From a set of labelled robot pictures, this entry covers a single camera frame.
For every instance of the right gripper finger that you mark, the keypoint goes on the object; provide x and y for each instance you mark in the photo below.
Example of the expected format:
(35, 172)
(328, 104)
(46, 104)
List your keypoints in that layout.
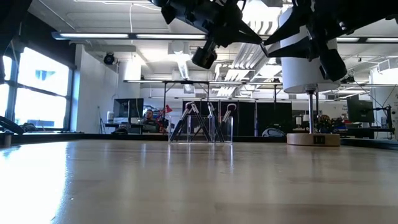
(292, 23)
(295, 49)

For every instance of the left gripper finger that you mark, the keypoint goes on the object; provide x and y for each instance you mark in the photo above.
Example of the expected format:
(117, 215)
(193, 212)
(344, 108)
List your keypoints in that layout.
(239, 41)
(247, 32)

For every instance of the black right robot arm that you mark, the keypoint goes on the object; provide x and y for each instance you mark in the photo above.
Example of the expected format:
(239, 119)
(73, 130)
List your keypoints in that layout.
(373, 12)

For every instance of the pale-headed makeup brush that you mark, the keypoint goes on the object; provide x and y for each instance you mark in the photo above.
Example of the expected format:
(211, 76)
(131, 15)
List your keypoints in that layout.
(188, 106)

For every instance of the white ceiling pipe bundle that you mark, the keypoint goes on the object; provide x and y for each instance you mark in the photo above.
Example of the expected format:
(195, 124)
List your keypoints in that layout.
(245, 59)

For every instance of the black curtain partition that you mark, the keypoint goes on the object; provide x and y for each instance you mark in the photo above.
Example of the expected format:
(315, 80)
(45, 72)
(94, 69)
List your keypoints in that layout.
(245, 118)

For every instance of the black computer monitor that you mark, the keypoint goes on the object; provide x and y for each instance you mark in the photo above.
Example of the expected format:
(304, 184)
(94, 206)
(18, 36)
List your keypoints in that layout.
(129, 107)
(360, 109)

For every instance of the long ceiling light strip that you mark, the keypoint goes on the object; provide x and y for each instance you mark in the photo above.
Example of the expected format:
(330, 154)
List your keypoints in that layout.
(124, 36)

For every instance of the white shade table lamp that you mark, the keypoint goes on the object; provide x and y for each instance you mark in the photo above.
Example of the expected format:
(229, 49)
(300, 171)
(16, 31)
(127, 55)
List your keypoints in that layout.
(301, 140)

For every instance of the red angular object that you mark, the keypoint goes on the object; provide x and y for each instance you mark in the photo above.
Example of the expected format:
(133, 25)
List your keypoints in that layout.
(168, 109)

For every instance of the clear acrylic brush organizer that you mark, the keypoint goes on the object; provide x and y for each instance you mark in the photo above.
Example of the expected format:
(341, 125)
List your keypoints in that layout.
(199, 138)

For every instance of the dark office desk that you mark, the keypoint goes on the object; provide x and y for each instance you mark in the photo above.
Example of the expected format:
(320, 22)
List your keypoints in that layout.
(124, 127)
(367, 130)

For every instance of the black round ceiling spotlight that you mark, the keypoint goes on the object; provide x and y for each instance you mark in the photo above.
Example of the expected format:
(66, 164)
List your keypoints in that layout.
(109, 58)

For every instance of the person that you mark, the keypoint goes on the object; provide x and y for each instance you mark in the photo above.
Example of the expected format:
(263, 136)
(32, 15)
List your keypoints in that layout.
(149, 115)

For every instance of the white plastic jug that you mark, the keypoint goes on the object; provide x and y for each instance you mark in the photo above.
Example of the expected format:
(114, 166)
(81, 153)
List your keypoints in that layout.
(110, 117)

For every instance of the large bright window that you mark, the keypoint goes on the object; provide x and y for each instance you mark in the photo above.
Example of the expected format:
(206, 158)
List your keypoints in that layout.
(40, 93)

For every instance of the black curved bar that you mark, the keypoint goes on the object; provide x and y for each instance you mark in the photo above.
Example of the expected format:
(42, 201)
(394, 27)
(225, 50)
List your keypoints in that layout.
(15, 126)

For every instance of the white ventilation duct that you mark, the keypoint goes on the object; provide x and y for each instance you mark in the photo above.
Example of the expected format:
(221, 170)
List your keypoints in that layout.
(183, 70)

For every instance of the black metal rig frame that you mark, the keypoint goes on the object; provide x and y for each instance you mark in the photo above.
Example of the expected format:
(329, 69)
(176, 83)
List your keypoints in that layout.
(186, 81)

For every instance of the black aluminium table frame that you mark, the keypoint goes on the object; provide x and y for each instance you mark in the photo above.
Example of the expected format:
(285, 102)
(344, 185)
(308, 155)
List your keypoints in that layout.
(93, 137)

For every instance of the small tan post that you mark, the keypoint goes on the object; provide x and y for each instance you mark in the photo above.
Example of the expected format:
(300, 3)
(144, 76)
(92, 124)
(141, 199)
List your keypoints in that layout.
(7, 140)

